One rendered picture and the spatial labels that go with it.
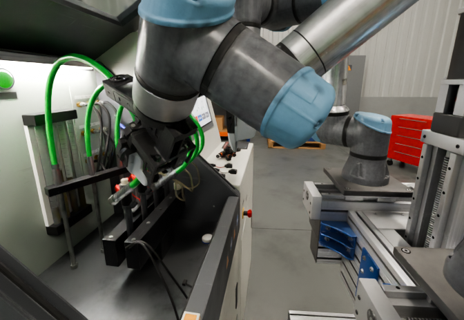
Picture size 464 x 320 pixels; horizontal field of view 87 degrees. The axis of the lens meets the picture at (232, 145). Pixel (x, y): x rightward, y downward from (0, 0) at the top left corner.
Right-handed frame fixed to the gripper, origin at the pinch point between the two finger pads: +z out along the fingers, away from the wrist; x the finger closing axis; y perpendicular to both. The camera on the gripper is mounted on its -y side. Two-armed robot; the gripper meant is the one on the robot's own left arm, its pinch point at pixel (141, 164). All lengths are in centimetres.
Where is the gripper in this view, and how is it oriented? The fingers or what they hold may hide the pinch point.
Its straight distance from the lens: 49.6
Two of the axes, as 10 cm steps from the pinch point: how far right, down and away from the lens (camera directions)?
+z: -3.7, 5.3, 7.6
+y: 6.2, 7.5, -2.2
